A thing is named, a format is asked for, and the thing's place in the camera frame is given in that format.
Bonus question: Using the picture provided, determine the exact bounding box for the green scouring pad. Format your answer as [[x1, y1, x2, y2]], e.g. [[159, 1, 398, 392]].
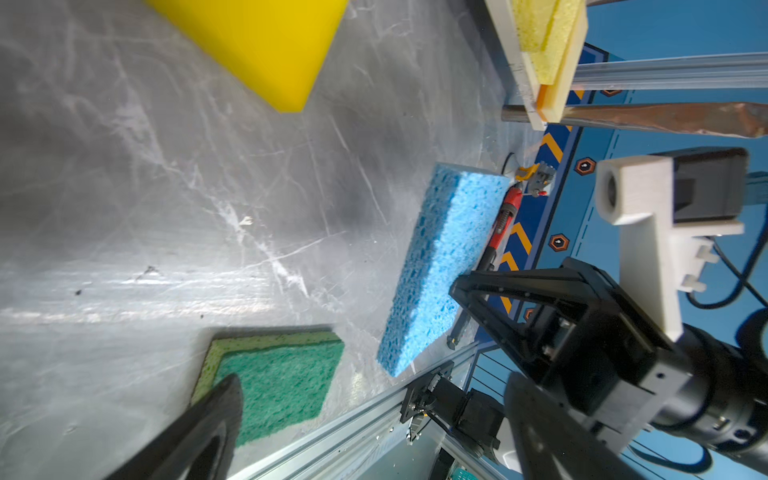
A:
[[190, 331, 345, 447]]

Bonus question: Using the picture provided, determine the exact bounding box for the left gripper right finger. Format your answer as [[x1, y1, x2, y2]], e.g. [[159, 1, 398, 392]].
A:
[[504, 372, 642, 479]]

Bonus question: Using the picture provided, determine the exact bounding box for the yellow porous sponge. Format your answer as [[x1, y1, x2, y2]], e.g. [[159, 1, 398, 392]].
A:
[[510, 0, 586, 85]]

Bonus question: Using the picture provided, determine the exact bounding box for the small thick yellow sponge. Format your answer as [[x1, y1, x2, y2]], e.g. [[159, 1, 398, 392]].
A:
[[149, 0, 347, 113]]

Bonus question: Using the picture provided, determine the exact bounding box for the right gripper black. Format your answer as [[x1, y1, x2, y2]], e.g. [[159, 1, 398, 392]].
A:
[[450, 258, 767, 473]]

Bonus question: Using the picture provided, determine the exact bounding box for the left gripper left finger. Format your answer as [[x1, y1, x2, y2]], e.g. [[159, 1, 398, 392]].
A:
[[108, 374, 243, 479]]

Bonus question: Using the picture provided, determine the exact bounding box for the white two-tier shelf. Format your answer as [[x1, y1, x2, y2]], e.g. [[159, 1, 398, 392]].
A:
[[486, 1, 767, 138]]

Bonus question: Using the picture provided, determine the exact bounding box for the blue sponge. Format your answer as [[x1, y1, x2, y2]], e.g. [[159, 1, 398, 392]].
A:
[[377, 163, 511, 377]]

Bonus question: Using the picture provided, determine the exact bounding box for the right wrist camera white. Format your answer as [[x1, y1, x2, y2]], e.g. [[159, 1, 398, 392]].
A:
[[594, 147, 749, 341]]

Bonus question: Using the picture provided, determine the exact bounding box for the round metal foot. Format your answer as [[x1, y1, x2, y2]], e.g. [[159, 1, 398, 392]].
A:
[[501, 152, 519, 178]]

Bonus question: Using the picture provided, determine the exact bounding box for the red pipe wrench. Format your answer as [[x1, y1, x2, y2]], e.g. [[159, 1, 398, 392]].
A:
[[486, 163, 556, 251]]

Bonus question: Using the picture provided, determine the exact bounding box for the cream yellow sponge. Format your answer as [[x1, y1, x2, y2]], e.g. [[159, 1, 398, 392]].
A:
[[534, 1, 588, 123]]

